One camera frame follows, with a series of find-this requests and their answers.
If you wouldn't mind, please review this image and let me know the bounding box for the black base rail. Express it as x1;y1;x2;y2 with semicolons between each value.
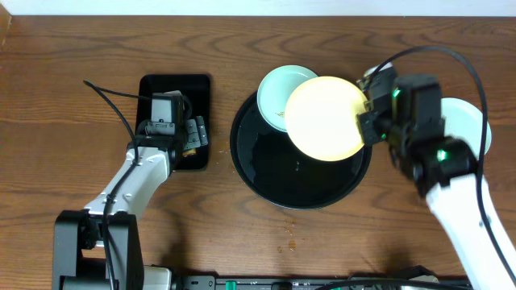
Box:
140;265;472;290

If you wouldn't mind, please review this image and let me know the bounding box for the left black cable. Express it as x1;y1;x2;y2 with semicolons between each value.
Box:
82;80;154;290

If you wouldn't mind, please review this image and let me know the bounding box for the black rectangular tray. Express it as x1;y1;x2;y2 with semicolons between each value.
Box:
139;74;211;172

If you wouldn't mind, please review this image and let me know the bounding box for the round black tray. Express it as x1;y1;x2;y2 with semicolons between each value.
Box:
230;93;372;209

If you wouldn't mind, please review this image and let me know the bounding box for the black cable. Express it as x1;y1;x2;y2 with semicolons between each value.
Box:
82;80;154;290
362;44;516;275

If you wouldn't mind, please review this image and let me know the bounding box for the light blue plate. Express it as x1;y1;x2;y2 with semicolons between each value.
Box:
256;64;318;132
441;97;483;158

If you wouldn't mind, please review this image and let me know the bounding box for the right black cable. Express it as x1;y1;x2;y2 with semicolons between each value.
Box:
362;44;516;275

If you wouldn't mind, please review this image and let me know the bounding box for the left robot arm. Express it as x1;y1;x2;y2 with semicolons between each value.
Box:
52;90;207;289

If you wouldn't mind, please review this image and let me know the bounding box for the yellow plate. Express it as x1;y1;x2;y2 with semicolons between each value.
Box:
285;77;366;161

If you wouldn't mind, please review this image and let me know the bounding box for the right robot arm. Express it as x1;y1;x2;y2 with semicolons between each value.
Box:
357;65;515;289

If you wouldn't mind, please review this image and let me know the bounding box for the green yellow sponge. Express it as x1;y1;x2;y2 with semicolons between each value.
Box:
182;148;197;157

